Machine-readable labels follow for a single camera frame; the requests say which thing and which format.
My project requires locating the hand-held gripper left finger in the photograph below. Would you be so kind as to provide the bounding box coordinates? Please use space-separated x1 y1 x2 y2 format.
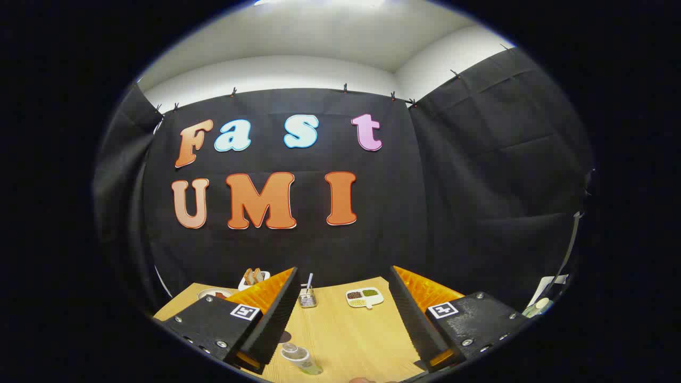
159 267 300 374

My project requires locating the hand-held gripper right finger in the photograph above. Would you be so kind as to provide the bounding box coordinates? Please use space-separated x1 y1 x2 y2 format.
389 265 531 372

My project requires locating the clear plastic juice bottle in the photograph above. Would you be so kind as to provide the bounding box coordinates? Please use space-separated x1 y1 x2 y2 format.
280 343 323 376

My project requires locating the white square plate with bread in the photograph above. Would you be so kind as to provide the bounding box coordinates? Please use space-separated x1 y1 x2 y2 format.
238 268 271 291

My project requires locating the white divided dish with beans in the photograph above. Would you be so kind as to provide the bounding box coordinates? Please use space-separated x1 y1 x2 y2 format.
346 287 384 310

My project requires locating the wooden table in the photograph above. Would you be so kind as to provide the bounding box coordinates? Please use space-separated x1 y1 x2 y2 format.
153 276 426 383

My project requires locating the pale green round object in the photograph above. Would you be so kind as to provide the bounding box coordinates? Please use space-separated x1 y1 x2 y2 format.
524 298 554 318

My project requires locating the white paper sheet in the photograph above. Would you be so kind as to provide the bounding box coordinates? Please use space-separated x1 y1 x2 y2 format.
527 274 570 309

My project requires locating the wire mesh utensil basket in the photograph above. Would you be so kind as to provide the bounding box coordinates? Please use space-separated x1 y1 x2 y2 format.
298 273 318 309

